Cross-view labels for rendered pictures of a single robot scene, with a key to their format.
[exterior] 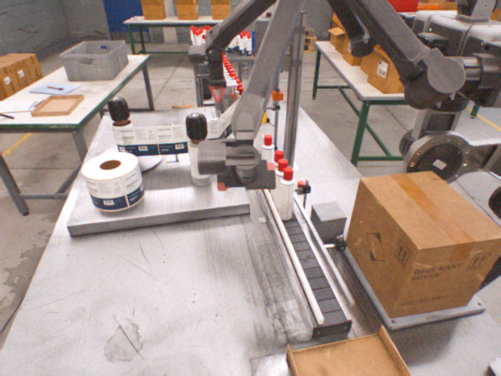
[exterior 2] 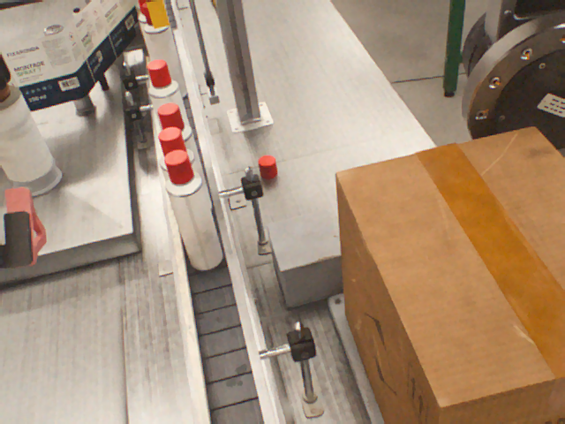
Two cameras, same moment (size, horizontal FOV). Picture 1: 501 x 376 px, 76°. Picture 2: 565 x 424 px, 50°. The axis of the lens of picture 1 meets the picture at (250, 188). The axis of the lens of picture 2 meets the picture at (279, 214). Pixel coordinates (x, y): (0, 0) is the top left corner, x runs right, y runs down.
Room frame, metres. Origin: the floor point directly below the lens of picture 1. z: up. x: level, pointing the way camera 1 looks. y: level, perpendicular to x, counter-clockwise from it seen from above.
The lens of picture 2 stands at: (0.29, -0.30, 1.56)
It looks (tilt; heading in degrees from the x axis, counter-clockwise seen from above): 44 degrees down; 5
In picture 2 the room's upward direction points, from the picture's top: 9 degrees counter-clockwise
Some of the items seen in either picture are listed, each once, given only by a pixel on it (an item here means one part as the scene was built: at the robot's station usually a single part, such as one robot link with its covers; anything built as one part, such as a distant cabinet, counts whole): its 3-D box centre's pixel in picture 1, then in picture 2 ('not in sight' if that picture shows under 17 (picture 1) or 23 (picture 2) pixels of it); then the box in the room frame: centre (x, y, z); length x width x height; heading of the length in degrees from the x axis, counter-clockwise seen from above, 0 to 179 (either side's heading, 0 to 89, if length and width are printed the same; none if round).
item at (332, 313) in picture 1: (261, 168); (182, 133); (1.29, -0.05, 0.86); 1.65 x 0.08 x 0.04; 12
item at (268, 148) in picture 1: (267, 158); (171, 116); (1.17, -0.07, 0.98); 0.05 x 0.05 x 0.20
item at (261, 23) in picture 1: (277, 43); not in sight; (1.42, -0.11, 1.38); 0.17 x 0.10 x 0.19; 67
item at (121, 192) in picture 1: (115, 180); not in sight; (1.05, 0.53, 0.95); 0.20 x 0.20 x 0.14
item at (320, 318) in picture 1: (268, 198); (173, 215); (1.00, -0.07, 0.91); 1.07 x 0.01 x 0.02; 12
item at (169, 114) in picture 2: (277, 175); (184, 162); (1.04, -0.10, 0.98); 0.05 x 0.05 x 0.20
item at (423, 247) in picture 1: (412, 239); (480, 321); (0.69, -0.47, 0.99); 0.30 x 0.24 x 0.27; 10
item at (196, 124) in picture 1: (198, 149); (3, 116); (1.16, 0.21, 1.03); 0.09 x 0.09 x 0.30
